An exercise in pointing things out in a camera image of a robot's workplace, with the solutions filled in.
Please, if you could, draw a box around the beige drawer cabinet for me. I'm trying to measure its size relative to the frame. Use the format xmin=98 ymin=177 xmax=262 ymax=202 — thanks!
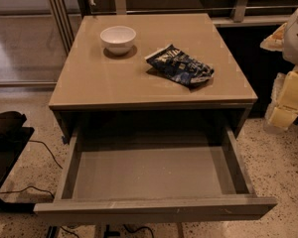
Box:
xmin=50 ymin=14 xmax=257 ymax=139

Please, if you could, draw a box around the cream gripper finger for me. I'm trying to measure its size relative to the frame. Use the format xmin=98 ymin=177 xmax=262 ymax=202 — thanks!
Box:
xmin=265 ymin=103 xmax=298 ymax=130
xmin=260 ymin=23 xmax=287 ymax=52

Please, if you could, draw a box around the white ceramic bowl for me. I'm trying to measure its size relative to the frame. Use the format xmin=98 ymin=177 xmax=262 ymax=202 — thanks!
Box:
xmin=100 ymin=26 xmax=136 ymax=56

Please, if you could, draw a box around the black floor cable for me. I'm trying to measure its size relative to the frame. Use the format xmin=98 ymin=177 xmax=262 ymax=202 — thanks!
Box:
xmin=0 ymin=139 xmax=64 ymax=200

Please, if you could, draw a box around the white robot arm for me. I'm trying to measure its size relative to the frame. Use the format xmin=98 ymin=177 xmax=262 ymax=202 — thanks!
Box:
xmin=260 ymin=8 xmax=298 ymax=132

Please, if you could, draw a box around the blue crumpled snack bag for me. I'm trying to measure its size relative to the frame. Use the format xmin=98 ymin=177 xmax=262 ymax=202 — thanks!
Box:
xmin=145 ymin=44 xmax=215 ymax=87

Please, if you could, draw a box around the black cable under cabinet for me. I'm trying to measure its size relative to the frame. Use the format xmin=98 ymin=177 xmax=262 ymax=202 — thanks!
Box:
xmin=59 ymin=223 xmax=156 ymax=238

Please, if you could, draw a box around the black chair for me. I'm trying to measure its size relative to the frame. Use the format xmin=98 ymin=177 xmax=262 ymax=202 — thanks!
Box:
xmin=0 ymin=111 xmax=35 ymax=213

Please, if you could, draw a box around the grey top drawer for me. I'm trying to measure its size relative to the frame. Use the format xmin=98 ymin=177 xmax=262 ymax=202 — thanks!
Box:
xmin=35 ymin=126 xmax=277 ymax=225

